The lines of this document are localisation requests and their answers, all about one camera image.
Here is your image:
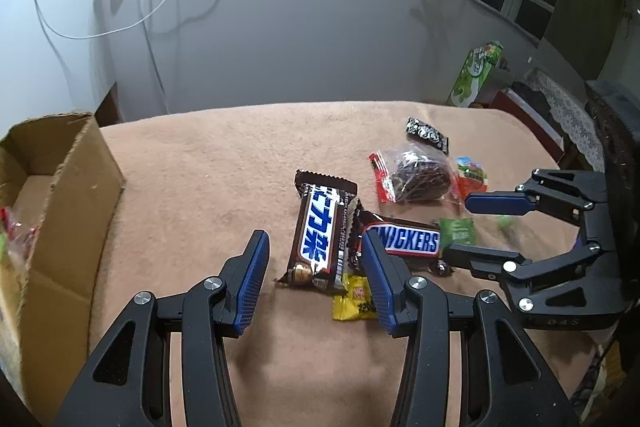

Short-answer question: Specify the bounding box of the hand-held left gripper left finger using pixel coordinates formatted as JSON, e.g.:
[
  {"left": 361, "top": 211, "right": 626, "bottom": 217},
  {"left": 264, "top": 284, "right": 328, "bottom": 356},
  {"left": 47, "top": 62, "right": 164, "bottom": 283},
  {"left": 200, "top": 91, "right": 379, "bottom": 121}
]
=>
[{"left": 55, "top": 229, "right": 271, "bottom": 427}]

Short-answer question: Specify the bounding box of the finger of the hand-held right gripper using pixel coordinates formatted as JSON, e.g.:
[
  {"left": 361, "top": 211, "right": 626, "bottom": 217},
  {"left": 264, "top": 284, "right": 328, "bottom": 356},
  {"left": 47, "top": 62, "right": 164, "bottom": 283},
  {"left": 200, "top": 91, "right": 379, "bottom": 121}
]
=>
[
  {"left": 464, "top": 167, "right": 608, "bottom": 228},
  {"left": 442, "top": 242, "right": 623, "bottom": 315}
]

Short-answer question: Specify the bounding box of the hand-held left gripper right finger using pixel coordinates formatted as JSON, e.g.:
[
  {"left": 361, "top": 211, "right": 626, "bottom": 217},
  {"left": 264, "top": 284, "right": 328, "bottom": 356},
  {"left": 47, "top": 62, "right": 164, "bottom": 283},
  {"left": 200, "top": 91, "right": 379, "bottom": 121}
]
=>
[{"left": 361, "top": 231, "right": 581, "bottom": 427}]

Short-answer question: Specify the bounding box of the light green candy packet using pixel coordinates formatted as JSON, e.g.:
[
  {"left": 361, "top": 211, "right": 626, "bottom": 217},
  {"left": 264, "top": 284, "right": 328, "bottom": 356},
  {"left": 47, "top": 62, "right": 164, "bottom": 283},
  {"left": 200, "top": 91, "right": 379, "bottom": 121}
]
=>
[{"left": 439, "top": 217, "right": 476, "bottom": 253}]

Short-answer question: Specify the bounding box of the yellow snack packet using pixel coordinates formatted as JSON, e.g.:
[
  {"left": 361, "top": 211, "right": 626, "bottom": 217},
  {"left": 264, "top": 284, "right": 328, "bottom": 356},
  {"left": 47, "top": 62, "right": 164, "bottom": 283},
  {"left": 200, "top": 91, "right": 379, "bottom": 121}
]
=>
[{"left": 332, "top": 273, "right": 381, "bottom": 322}]

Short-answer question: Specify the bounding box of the red and green snack packet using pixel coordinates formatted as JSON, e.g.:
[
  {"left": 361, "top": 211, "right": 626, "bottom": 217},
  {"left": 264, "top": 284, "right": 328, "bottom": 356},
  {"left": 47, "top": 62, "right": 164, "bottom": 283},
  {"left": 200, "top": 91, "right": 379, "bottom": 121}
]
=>
[{"left": 454, "top": 157, "right": 490, "bottom": 192}]

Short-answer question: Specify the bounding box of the brown and blue chocolate bar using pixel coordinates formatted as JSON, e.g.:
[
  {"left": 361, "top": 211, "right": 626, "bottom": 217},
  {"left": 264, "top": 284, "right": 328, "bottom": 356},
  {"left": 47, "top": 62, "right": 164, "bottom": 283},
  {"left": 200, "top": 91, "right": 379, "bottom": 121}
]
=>
[{"left": 350, "top": 199, "right": 453, "bottom": 270}]

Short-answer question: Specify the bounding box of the brown and white chocolate bar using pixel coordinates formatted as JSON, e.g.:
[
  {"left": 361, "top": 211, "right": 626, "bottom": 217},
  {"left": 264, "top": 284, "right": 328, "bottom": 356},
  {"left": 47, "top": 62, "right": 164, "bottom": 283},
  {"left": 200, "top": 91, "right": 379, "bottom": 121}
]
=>
[{"left": 274, "top": 169, "right": 358, "bottom": 297}]

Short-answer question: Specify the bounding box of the small black snack packet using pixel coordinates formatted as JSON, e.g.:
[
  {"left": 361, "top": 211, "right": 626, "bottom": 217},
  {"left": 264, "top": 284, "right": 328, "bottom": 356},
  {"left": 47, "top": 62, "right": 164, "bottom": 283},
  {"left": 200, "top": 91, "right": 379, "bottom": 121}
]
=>
[{"left": 406, "top": 117, "right": 450, "bottom": 154}]

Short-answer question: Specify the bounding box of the brown cardboard box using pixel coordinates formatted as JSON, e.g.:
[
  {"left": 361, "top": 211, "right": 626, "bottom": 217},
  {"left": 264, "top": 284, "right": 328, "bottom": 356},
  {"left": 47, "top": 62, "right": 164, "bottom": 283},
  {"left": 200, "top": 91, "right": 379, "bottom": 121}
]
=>
[{"left": 0, "top": 112, "right": 126, "bottom": 380}]

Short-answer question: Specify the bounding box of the white lace tablecloth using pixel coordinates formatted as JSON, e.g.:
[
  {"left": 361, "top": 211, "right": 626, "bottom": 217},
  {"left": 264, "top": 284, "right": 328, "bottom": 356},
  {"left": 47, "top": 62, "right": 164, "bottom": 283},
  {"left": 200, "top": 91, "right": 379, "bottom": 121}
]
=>
[{"left": 525, "top": 67, "right": 608, "bottom": 172}]

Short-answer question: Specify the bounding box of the green carton box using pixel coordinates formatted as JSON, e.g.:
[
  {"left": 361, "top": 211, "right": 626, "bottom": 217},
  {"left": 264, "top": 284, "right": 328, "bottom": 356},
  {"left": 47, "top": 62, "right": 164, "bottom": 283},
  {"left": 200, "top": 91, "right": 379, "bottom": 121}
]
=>
[{"left": 446, "top": 41, "right": 503, "bottom": 108}]

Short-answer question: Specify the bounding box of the white wardrobe panel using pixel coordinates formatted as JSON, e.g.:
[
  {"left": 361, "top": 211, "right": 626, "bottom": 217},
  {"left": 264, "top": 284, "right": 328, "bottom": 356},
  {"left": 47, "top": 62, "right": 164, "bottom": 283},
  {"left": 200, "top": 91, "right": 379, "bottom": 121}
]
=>
[{"left": 0, "top": 0, "right": 118, "bottom": 130}]

